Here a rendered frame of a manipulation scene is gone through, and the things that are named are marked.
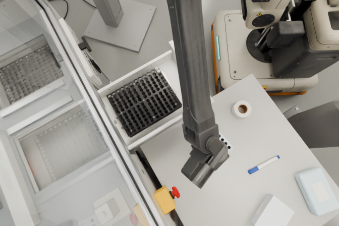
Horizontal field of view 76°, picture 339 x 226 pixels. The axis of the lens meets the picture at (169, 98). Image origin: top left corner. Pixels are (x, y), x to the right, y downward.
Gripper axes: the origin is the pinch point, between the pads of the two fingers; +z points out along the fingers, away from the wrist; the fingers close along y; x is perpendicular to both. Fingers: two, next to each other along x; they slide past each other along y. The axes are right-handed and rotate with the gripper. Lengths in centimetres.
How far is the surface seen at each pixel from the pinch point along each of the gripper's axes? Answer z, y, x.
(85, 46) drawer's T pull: 1, -60, -6
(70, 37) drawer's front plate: -1, -66, -8
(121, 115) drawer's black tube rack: 1.3, -29.5, -13.2
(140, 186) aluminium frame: -8.4, -6.6, -22.1
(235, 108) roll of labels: 11.6, -2.4, 21.7
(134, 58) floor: 93, -85, 19
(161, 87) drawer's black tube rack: 5.0, -28.3, 4.9
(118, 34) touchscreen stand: 90, -109, 23
